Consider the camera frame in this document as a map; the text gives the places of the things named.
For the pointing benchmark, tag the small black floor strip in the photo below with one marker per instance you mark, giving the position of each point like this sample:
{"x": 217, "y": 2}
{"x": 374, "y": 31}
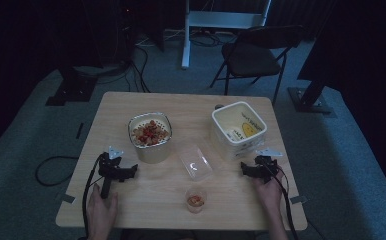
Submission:
{"x": 79, "y": 130}

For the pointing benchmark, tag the pile of dried fruit slices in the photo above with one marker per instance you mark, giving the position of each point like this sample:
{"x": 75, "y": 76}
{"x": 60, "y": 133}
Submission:
{"x": 149, "y": 133}

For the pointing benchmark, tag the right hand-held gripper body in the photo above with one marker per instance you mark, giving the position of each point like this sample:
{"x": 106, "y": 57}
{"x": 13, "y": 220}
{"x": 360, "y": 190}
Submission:
{"x": 266, "y": 168}

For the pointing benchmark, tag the person's dark clothing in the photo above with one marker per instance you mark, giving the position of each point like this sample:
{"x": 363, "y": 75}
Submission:
{"x": 187, "y": 235}

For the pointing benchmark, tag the clear plastic cup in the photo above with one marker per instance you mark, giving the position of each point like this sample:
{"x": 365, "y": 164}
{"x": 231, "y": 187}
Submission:
{"x": 196, "y": 206}

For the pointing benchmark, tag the grey tape piece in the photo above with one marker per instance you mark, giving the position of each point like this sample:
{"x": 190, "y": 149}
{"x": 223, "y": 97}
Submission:
{"x": 298, "y": 199}
{"x": 68, "y": 198}

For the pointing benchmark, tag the clear plastic lid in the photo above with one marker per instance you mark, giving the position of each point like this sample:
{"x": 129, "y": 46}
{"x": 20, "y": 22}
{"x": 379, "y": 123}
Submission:
{"x": 196, "y": 160}

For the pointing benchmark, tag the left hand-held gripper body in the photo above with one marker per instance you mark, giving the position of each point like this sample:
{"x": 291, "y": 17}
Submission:
{"x": 109, "y": 166}

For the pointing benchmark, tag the black folding chair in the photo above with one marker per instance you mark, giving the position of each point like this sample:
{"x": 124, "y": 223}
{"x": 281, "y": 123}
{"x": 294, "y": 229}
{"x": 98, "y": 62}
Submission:
{"x": 251, "y": 58}

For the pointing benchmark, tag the person's right hand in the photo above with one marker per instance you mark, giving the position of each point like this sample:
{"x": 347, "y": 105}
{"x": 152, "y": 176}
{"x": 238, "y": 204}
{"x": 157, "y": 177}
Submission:
{"x": 270, "y": 198}

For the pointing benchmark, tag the white metal desk frame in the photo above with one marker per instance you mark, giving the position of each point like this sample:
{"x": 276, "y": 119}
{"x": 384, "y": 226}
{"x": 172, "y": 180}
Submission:
{"x": 221, "y": 18}

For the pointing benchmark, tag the cream square bin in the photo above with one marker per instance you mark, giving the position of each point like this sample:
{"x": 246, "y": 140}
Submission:
{"x": 237, "y": 146}

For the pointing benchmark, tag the few red-rimmed fruit slices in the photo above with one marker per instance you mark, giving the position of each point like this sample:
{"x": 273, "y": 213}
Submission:
{"x": 196, "y": 200}

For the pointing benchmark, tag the black floor stand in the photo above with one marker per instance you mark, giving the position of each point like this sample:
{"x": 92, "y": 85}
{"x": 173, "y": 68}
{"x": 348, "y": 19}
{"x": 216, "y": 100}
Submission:
{"x": 72, "y": 88}
{"x": 309, "y": 96}

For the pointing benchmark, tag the person's left hand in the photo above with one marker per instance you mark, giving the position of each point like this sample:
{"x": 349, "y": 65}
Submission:
{"x": 101, "y": 213}

